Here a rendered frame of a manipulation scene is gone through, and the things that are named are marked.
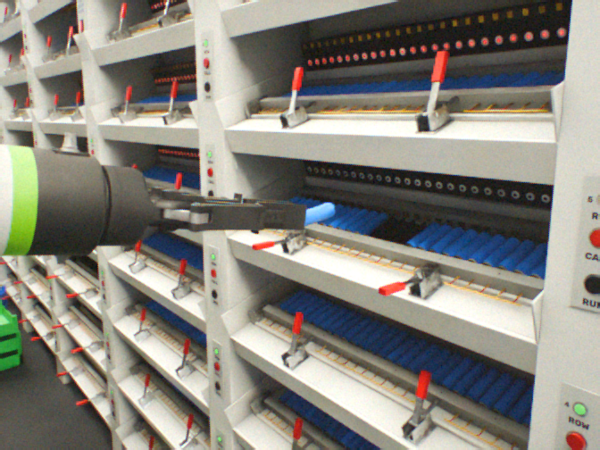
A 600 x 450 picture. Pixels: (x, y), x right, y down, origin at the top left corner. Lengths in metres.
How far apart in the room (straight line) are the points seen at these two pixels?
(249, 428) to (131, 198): 0.73
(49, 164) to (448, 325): 0.46
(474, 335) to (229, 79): 0.61
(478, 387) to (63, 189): 0.58
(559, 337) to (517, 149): 0.19
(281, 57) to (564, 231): 0.67
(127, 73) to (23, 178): 1.21
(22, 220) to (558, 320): 0.48
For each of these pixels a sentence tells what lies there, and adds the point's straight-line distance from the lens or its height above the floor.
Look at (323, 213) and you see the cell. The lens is 0.65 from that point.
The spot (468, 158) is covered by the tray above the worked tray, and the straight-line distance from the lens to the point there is 0.60.
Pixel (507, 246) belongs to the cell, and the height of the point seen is 0.96.
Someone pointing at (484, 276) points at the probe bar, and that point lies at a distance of 0.66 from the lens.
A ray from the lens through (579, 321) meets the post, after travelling 0.56.
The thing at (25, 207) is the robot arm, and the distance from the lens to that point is 0.46.
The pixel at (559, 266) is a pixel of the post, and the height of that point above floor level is 0.99.
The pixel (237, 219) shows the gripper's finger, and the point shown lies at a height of 1.03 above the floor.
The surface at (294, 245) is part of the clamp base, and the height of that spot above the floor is 0.92.
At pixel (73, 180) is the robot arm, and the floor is 1.07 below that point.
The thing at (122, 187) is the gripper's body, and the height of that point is 1.06.
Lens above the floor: 1.13
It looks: 12 degrees down
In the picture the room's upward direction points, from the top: straight up
